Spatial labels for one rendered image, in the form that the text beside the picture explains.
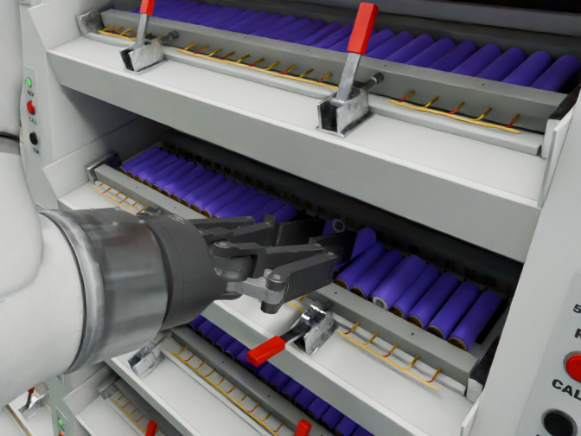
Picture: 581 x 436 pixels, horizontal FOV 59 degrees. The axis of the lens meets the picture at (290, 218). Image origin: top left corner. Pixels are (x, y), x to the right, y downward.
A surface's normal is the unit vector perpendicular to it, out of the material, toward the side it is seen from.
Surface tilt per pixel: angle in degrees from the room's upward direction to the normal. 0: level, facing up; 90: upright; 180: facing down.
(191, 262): 59
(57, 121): 90
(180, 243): 39
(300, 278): 91
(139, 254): 48
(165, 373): 20
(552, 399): 90
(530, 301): 90
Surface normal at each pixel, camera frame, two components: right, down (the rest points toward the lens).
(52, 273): 0.84, -0.33
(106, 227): 0.46, -0.79
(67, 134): 0.74, 0.33
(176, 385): -0.13, -0.78
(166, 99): -0.66, 0.54
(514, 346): -0.66, 0.23
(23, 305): 0.83, -0.08
